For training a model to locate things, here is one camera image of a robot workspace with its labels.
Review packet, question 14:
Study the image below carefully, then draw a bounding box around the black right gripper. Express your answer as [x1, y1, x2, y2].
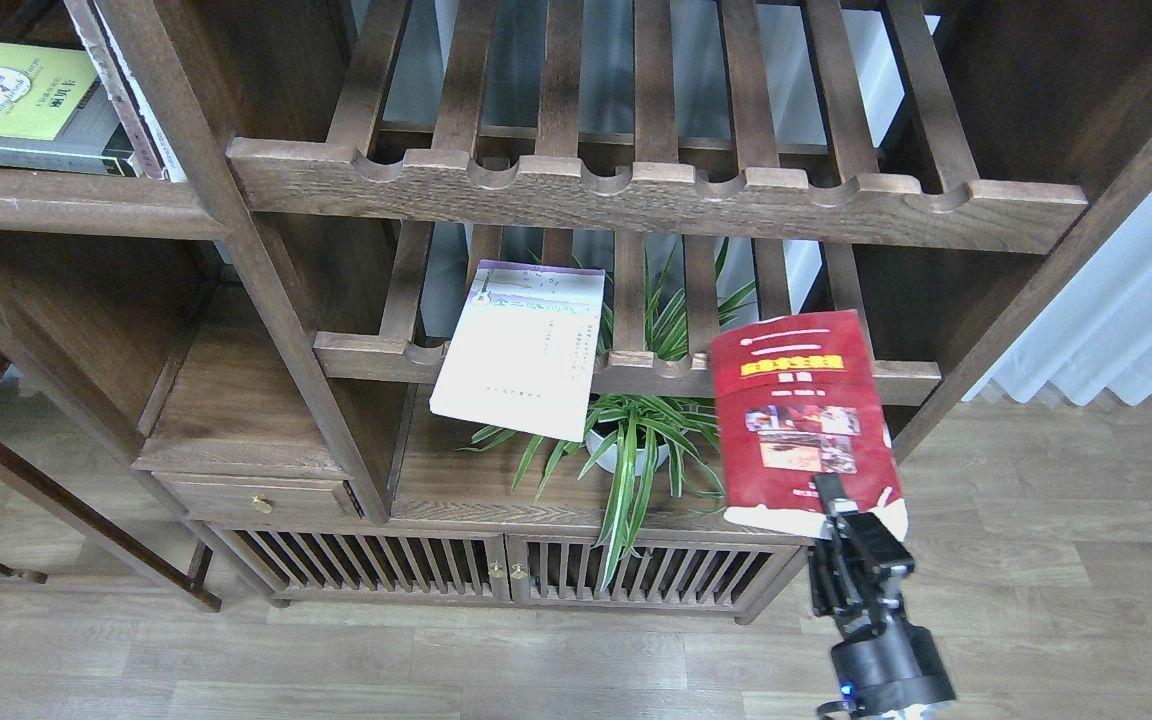
[806, 473, 957, 719]

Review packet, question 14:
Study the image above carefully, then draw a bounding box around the red cover book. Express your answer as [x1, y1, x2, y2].
[708, 310, 909, 541]

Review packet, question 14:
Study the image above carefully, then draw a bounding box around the green grey cover book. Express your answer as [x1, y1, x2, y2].
[0, 38, 141, 177]

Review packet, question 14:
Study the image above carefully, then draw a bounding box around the white purple cover book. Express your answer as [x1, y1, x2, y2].
[430, 260, 605, 441]

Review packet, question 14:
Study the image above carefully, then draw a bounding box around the white plant pot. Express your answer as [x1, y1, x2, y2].
[584, 420, 670, 477]

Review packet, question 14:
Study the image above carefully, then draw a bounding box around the upright white book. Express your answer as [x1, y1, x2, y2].
[65, 1, 188, 183]

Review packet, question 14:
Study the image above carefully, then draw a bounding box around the brass drawer knob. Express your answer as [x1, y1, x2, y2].
[251, 495, 274, 514]

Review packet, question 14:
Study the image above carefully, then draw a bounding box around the green spider plant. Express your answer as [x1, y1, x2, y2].
[460, 273, 756, 592]

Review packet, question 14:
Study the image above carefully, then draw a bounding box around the white curtain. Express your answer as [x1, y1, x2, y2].
[968, 192, 1152, 406]

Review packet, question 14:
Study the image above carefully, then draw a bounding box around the dark wooden bookshelf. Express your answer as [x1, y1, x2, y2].
[0, 1, 1152, 624]

